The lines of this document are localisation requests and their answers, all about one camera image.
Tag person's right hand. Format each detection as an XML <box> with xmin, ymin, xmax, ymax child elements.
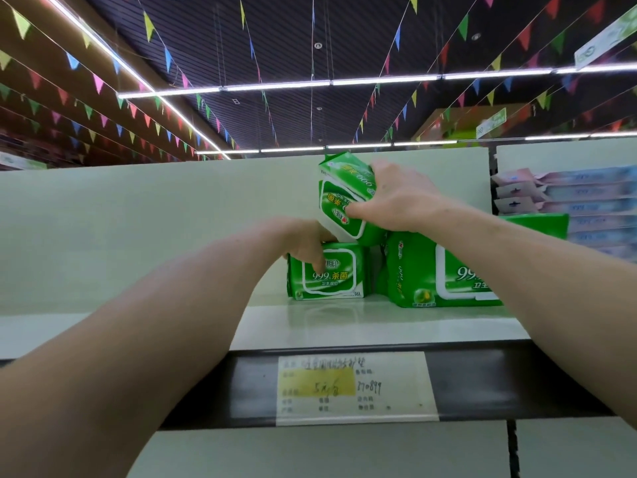
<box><xmin>345</xmin><ymin>159</ymin><xmax>454</xmax><ymax>235</ymax></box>

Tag person's left hand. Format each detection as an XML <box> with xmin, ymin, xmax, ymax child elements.
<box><xmin>269</xmin><ymin>216</ymin><xmax>328</xmax><ymax>275</ymax></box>

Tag metal store shelving unit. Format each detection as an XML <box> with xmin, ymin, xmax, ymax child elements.
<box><xmin>0</xmin><ymin>137</ymin><xmax>637</xmax><ymax>478</ymax></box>

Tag pink blue packet stack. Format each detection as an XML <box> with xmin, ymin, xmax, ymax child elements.
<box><xmin>492</xmin><ymin>164</ymin><xmax>637</xmax><ymax>263</ymax></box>

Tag person's left forearm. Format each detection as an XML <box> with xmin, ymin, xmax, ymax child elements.
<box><xmin>0</xmin><ymin>222</ymin><xmax>300</xmax><ymax>478</ymax></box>

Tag person's right forearm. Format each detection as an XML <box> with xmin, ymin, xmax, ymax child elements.
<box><xmin>428</xmin><ymin>199</ymin><xmax>637</xmax><ymax>424</ymax></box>

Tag short ceiling light strip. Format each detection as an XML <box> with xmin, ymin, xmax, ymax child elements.
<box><xmin>194</xmin><ymin>131</ymin><xmax>637</xmax><ymax>155</ymax></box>

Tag green yellow store sign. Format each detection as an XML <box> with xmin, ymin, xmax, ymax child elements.
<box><xmin>413</xmin><ymin>102</ymin><xmax>519</xmax><ymax>142</ymax></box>

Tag long ceiling light strip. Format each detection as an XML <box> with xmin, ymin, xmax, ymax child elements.
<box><xmin>117</xmin><ymin>62</ymin><xmax>637</xmax><ymax>100</ymax></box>

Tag diagonal ceiling light strip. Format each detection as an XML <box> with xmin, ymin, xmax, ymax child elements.
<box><xmin>40</xmin><ymin>0</ymin><xmax>232</xmax><ymax>160</ymax></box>

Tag white green hanging sign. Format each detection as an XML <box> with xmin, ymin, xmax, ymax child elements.
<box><xmin>574</xmin><ymin>5</ymin><xmax>637</xmax><ymax>70</ymax></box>

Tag strings of colourful bunting flags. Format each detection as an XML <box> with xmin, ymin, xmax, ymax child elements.
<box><xmin>0</xmin><ymin>0</ymin><xmax>637</xmax><ymax>165</ymax></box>

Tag green wall sign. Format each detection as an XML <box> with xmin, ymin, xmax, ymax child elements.
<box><xmin>0</xmin><ymin>151</ymin><xmax>48</xmax><ymax>172</ymax></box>

